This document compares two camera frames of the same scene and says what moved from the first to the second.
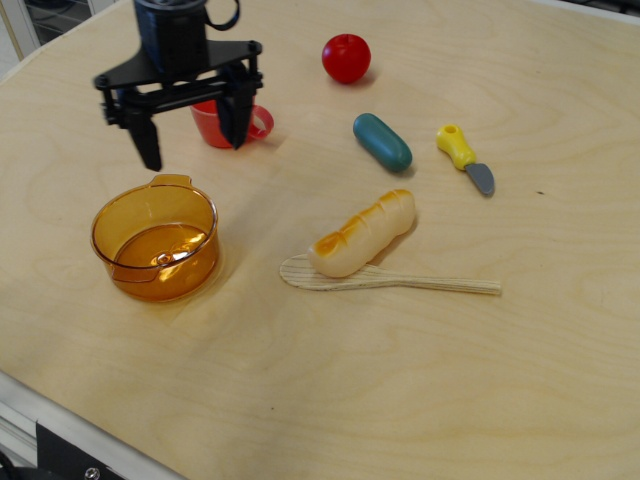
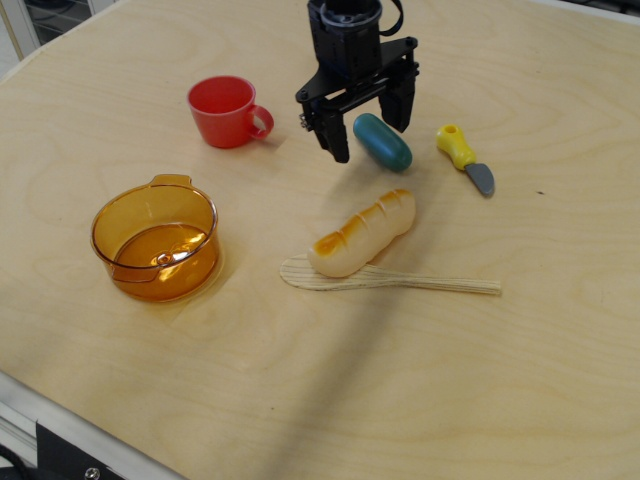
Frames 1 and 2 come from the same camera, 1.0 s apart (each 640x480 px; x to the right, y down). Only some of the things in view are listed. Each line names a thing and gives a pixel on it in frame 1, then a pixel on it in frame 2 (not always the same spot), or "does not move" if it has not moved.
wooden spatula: [298, 272] does not move
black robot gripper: [180, 65] -> [353, 62]
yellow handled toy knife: [450, 138] does not move
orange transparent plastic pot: [159, 240] does not move
